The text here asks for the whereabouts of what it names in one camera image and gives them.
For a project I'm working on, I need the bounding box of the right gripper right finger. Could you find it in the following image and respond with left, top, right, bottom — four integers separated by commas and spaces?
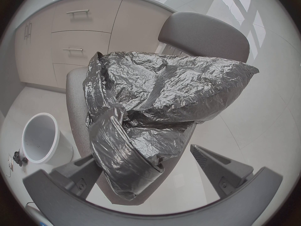
190, 144, 255, 198

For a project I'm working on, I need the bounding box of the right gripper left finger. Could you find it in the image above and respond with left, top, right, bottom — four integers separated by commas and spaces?
50, 154, 104, 198

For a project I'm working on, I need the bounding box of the black plastic bag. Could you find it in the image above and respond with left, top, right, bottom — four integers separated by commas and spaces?
83, 51, 260, 201

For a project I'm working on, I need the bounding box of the white trash bin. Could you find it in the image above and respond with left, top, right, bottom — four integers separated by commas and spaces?
22, 113, 74, 165

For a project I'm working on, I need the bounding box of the crumpled black plastic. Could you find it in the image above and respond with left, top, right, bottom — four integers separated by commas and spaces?
13, 151, 28, 167

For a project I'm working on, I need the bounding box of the beige cabinet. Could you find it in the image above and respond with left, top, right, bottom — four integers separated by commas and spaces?
14, 0, 177, 94

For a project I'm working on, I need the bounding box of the grey padded chair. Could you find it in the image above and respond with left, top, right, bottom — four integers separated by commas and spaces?
65, 11, 250, 206

